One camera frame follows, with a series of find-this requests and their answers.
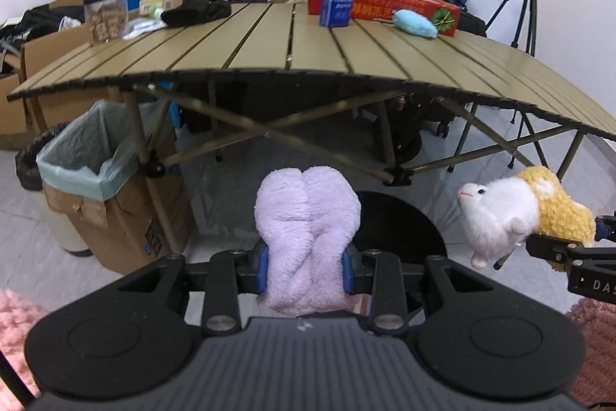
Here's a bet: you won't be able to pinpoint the clear snack bag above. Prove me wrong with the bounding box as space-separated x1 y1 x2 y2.
83 0 130 43

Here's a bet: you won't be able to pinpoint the cardboard box of clothes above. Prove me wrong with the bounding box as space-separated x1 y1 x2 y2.
0 0 126 149

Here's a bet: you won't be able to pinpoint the red printed box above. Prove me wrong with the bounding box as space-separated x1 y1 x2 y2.
307 0 462 37

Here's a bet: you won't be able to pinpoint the bin with black bag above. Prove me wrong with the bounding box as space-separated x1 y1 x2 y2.
15 122 93 257

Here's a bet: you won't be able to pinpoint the white crumpled cloth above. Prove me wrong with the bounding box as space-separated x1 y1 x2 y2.
122 17 167 41

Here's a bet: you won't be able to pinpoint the black gloves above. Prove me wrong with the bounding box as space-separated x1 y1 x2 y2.
160 0 233 28

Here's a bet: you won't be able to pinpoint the blue tissue box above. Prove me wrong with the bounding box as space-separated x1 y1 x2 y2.
320 0 357 28

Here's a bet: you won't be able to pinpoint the yellow and white plush sheep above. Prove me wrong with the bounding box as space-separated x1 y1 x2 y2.
457 165 596 270

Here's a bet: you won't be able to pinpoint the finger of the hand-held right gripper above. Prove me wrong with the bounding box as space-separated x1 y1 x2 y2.
594 213 616 244
524 233 596 273

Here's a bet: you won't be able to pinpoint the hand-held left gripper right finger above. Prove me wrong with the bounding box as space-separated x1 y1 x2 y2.
343 244 496 339

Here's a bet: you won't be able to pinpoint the black clothes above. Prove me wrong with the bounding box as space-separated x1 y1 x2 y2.
22 4 87 31

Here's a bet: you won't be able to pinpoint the light blue plush toy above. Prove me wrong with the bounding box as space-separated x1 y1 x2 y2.
392 9 439 39

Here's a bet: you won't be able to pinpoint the black backpack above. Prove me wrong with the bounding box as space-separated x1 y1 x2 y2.
452 4 487 37

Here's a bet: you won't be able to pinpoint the pale yellow carton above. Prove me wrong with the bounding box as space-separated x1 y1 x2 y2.
139 0 186 18

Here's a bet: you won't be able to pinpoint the cardboard box with liner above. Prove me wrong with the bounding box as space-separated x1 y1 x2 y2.
42 103 198 274

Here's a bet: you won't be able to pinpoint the purple fluffy slipper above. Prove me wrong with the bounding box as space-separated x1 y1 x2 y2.
253 165 363 316

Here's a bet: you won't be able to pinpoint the pale green liner bag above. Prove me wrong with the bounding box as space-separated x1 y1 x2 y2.
36 99 164 201

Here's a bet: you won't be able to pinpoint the tan slatted folding table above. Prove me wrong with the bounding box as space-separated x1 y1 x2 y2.
7 0 616 188

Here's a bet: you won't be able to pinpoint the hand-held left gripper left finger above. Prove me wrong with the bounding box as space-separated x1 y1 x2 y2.
113 242 270 337

